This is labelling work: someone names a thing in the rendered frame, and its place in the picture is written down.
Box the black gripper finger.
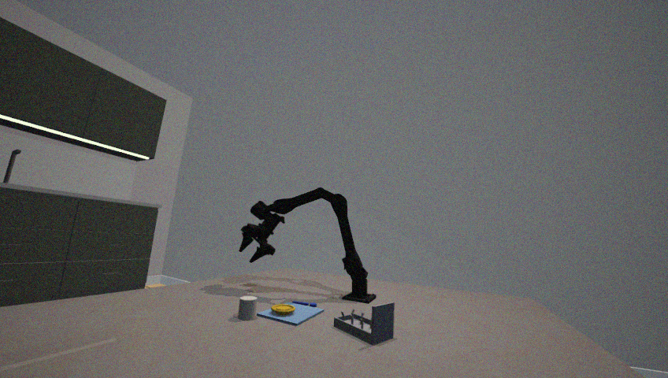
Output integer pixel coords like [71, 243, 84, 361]
[239, 232, 254, 252]
[249, 246, 269, 263]

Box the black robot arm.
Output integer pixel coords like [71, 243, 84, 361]
[245, 187, 370, 298]

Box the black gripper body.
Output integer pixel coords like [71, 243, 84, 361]
[241, 222, 275, 255]

